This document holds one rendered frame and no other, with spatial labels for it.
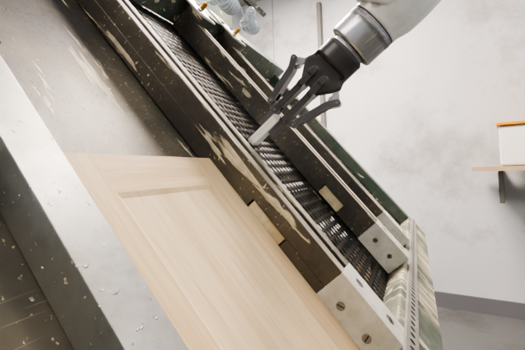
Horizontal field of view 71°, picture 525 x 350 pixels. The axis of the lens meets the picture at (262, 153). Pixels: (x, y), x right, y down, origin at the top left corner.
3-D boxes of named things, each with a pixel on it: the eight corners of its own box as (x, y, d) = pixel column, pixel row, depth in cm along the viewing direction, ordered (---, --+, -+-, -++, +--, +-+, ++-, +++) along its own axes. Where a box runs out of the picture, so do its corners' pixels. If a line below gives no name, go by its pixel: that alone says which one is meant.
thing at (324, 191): (336, 212, 108) (344, 205, 107) (318, 191, 110) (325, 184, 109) (337, 211, 110) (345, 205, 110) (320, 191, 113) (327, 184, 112)
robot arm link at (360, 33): (356, 17, 69) (332, 41, 70) (351, -2, 60) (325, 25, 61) (391, 50, 67) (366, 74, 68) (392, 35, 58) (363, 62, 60)
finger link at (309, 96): (326, 77, 68) (331, 83, 68) (283, 121, 70) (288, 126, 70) (323, 73, 64) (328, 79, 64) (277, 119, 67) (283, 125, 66)
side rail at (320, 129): (391, 230, 194) (408, 217, 191) (262, 87, 225) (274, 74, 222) (392, 228, 201) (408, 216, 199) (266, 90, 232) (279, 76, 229)
